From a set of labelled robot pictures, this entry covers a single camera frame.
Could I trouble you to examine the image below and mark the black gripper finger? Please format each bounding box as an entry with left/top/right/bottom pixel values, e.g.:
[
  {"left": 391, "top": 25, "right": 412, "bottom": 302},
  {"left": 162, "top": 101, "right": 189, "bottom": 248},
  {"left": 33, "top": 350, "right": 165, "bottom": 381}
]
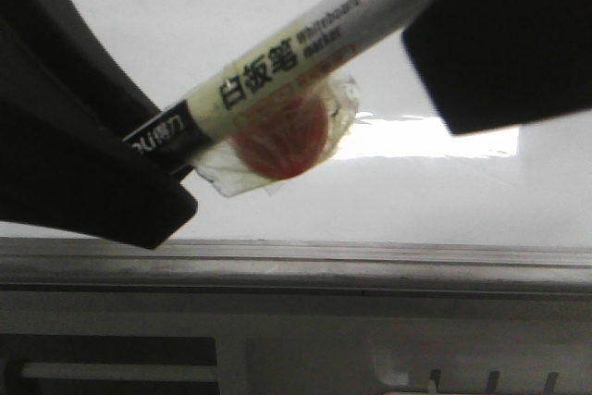
[
  {"left": 1, "top": 0, "right": 198, "bottom": 249},
  {"left": 402, "top": 0, "right": 591, "bottom": 135}
]

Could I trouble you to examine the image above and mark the black white whiteboard marker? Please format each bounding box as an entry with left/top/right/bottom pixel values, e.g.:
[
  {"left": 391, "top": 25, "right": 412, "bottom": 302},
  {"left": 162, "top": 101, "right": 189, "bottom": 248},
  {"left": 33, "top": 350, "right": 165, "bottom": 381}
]
[{"left": 124, "top": 0, "right": 432, "bottom": 174}]

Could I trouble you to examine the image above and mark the red round magnet with tape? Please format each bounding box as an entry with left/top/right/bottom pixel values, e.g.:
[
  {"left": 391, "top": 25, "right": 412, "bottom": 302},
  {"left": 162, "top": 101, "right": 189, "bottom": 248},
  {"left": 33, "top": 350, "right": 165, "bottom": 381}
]
[{"left": 193, "top": 71, "right": 360, "bottom": 197}]

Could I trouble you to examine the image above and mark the grey aluminium whiteboard tray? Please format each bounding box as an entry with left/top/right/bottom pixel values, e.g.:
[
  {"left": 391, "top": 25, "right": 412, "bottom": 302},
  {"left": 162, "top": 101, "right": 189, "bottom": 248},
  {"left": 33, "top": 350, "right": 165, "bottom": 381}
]
[{"left": 1, "top": 238, "right": 591, "bottom": 295}]

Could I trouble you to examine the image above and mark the white whiteboard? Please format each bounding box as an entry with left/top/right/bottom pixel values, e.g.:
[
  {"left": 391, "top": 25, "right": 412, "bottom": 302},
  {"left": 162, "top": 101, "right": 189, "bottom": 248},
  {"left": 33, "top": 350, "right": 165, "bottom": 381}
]
[{"left": 73, "top": 0, "right": 591, "bottom": 247}]

